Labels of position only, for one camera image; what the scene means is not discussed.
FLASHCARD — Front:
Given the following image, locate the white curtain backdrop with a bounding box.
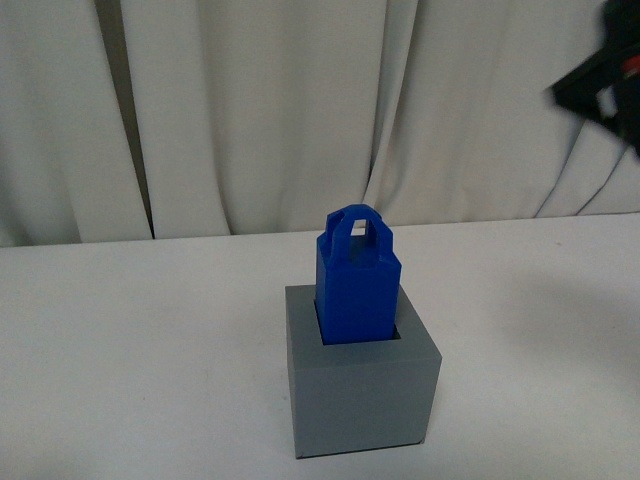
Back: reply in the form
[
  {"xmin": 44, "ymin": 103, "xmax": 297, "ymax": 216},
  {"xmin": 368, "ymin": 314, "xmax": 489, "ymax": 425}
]
[{"xmin": 1, "ymin": 1, "xmax": 639, "ymax": 247}]

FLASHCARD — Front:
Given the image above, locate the gray square base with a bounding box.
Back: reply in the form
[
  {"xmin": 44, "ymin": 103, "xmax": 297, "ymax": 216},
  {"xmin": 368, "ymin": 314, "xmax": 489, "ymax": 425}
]
[{"xmin": 285, "ymin": 285, "xmax": 442, "ymax": 459}]

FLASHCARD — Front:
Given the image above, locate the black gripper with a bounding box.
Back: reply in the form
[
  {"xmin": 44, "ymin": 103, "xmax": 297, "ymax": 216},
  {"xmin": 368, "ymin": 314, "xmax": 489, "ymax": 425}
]
[{"xmin": 549, "ymin": 1, "xmax": 639, "ymax": 153}]

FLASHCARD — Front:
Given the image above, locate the blue block with handle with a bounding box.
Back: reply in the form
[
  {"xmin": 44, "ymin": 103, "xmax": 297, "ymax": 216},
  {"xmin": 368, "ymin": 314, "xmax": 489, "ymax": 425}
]
[{"xmin": 315, "ymin": 204, "xmax": 401, "ymax": 345}]

